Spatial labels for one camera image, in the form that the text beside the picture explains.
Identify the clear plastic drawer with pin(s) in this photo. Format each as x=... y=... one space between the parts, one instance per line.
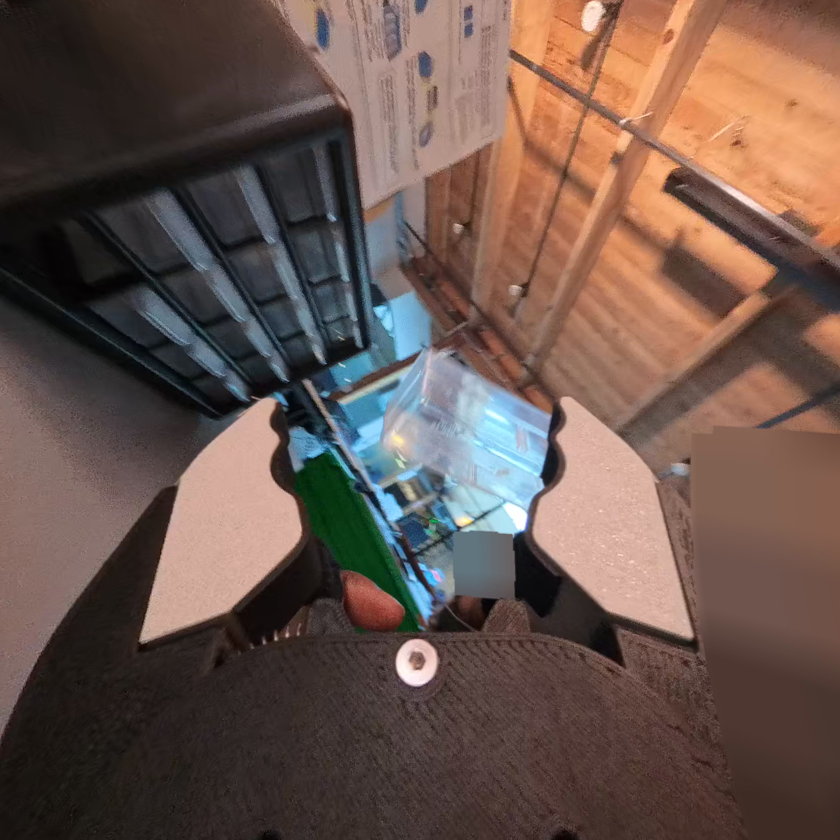
x=472 y=426

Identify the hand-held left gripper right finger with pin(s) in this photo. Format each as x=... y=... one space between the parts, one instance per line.
x=610 y=525

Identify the rows of clear cabinet drawers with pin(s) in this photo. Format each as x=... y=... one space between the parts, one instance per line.
x=216 y=249

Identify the person's left hand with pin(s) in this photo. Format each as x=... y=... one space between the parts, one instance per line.
x=371 y=600

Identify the green plastic bin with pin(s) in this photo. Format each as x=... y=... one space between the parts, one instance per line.
x=348 y=525

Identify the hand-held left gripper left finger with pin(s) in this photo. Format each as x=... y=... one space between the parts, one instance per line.
x=223 y=525

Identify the black drawer cabinet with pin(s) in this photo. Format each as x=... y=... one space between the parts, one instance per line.
x=164 y=79

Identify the black metal rail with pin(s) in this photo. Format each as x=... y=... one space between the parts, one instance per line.
x=741 y=223

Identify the white instruction poster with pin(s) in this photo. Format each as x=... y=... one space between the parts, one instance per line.
x=407 y=85

